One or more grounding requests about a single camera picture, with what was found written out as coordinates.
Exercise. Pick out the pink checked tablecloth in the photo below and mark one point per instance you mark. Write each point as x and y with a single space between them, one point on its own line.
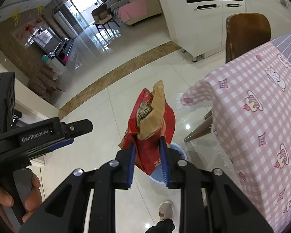
257 126

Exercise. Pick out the standing air conditioner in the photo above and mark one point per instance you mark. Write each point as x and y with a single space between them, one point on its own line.
59 24

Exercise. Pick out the pink blanket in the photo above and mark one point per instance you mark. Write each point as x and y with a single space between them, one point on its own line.
133 9

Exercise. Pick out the white cabinet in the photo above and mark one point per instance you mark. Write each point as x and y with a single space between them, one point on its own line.
184 24

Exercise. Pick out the dark armchair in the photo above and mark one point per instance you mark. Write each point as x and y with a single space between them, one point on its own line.
104 17

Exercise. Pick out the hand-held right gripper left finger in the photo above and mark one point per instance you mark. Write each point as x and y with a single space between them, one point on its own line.
131 165

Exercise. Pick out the television stand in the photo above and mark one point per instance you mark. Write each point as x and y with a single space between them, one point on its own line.
61 51

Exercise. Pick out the light blue bin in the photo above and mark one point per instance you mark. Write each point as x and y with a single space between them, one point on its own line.
178 150

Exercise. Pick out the red paper bag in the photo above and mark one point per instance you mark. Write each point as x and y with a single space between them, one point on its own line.
148 155

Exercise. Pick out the teal cup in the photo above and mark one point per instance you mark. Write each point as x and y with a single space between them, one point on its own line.
45 59

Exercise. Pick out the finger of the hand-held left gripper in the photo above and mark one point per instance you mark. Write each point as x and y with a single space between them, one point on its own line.
80 127
63 143

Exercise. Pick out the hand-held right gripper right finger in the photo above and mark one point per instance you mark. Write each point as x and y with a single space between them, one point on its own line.
164 165

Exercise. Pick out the person's left hand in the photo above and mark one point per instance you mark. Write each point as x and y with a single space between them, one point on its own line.
32 194

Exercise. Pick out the cream sofa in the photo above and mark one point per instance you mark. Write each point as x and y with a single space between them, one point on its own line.
151 4

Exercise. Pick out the white slipper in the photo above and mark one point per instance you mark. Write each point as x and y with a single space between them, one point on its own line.
166 210

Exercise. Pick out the person's dark trouser leg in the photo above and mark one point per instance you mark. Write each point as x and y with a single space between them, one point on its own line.
161 227

